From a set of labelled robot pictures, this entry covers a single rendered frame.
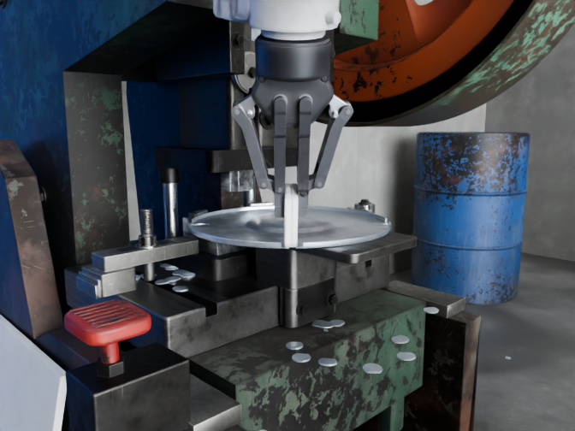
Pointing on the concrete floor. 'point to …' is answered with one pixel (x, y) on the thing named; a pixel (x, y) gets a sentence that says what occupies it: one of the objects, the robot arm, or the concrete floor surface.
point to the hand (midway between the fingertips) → (290, 215)
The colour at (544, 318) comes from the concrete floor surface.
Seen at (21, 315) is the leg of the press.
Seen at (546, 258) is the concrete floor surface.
